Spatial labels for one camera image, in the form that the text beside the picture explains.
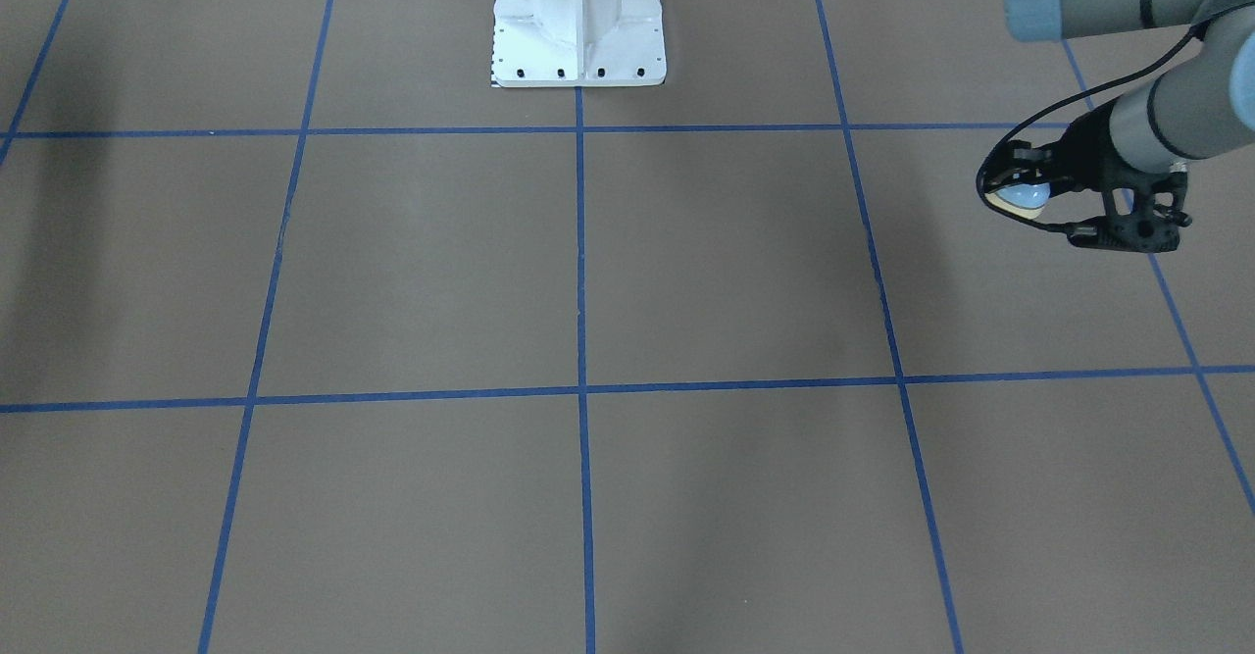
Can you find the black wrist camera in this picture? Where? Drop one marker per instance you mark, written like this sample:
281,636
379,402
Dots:
1142,213

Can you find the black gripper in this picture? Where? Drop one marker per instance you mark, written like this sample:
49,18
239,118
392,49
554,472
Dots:
1082,151

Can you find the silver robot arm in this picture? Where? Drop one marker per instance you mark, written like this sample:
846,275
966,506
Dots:
1164,84

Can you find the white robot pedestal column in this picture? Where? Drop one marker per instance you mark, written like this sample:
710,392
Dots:
578,44

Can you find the blue and cream bell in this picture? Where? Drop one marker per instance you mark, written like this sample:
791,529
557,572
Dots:
1022,200

